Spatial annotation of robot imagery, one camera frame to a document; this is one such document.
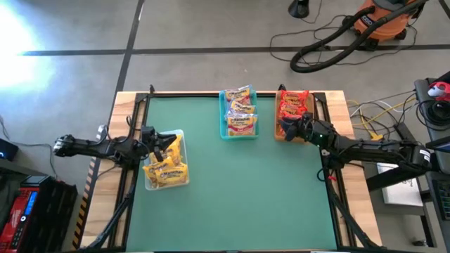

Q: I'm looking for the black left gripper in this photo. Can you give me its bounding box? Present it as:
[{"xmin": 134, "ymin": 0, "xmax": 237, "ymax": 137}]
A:
[{"xmin": 143, "ymin": 131, "xmax": 178, "ymax": 162}]

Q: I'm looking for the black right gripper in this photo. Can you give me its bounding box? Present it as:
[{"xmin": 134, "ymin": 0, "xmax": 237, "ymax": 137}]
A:
[{"xmin": 280, "ymin": 118, "xmax": 326, "ymax": 145}]

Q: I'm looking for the clear plastic bin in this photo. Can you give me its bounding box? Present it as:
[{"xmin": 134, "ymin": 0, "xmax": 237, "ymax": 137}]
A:
[{"xmin": 143, "ymin": 129, "xmax": 190, "ymax": 192}]

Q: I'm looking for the orange plastic bin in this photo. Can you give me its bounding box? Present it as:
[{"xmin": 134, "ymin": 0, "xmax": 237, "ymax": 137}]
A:
[{"xmin": 274, "ymin": 90, "xmax": 316, "ymax": 144}]

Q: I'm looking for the teal plastic bin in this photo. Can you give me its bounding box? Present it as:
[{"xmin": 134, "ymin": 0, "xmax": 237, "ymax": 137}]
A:
[{"xmin": 219, "ymin": 87, "xmax": 260, "ymax": 141}]

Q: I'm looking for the green table mat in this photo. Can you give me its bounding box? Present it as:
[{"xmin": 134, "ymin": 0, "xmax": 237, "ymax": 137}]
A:
[{"xmin": 125, "ymin": 95, "xmax": 339, "ymax": 252}]

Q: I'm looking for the yellow black hazard tape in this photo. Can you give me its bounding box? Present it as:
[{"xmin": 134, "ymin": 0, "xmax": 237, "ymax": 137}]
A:
[{"xmin": 72, "ymin": 154, "xmax": 101, "ymax": 249}]

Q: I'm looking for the black power strip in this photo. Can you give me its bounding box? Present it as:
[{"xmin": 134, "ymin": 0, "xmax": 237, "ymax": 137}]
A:
[{"xmin": 393, "ymin": 122, "xmax": 411, "ymax": 141}]

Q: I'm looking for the black round stand base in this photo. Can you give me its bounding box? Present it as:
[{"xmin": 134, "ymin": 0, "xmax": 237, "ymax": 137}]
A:
[{"xmin": 288, "ymin": 0, "xmax": 310, "ymax": 19}]

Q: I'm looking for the white paper box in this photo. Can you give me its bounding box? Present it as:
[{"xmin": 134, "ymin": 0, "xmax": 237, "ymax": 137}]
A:
[{"xmin": 376, "ymin": 163, "xmax": 425, "ymax": 207}]

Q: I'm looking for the black storage crate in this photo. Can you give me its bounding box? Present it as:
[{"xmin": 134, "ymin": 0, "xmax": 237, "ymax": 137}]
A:
[{"xmin": 19, "ymin": 174, "xmax": 79, "ymax": 253}]

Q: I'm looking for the dark grey desk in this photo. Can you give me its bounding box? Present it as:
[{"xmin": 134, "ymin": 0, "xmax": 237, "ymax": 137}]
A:
[{"xmin": 365, "ymin": 70, "xmax": 450, "ymax": 253}]

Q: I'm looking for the blue tablet screen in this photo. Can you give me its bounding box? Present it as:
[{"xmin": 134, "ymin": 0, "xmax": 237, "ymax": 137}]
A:
[{"xmin": 425, "ymin": 136, "xmax": 450, "ymax": 150}]

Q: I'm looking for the red and white object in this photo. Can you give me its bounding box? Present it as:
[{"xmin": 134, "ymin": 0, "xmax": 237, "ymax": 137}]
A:
[{"xmin": 427, "ymin": 81, "xmax": 450, "ymax": 102}]

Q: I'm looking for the black box blue light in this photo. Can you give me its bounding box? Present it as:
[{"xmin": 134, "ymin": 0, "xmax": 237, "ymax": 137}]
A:
[{"xmin": 0, "ymin": 138, "xmax": 19, "ymax": 162}]

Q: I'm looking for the black keyboard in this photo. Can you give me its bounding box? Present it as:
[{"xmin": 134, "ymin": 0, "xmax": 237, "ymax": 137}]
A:
[{"xmin": 431, "ymin": 171, "xmax": 450, "ymax": 221}]

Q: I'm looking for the red tool case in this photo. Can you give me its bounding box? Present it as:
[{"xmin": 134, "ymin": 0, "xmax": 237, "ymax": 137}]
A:
[{"xmin": 0, "ymin": 186, "xmax": 40, "ymax": 253}]

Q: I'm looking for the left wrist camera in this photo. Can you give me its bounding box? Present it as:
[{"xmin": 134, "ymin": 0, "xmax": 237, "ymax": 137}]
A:
[{"xmin": 140, "ymin": 125, "xmax": 156, "ymax": 142}]

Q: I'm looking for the black aluminium table frame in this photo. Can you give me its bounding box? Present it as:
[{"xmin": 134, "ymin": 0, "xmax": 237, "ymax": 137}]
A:
[{"xmin": 79, "ymin": 83, "xmax": 384, "ymax": 253}]

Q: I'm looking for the black vacuum hose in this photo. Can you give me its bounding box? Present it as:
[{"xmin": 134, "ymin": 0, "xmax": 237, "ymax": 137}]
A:
[{"xmin": 290, "ymin": 0, "xmax": 430, "ymax": 74}]

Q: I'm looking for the yellow cable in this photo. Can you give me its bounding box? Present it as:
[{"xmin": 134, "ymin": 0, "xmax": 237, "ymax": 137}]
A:
[{"xmin": 351, "ymin": 97, "xmax": 418, "ymax": 142}]

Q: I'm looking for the thin black floor cable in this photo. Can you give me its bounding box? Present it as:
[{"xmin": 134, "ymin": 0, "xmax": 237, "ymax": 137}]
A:
[{"xmin": 269, "ymin": 13, "xmax": 418, "ymax": 66}]

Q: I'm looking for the black coiled cable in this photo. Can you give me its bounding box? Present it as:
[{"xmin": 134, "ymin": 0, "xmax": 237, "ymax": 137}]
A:
[{"xmin": 416, "ymin": 99, "xmax": 450, "ymax": 127}]

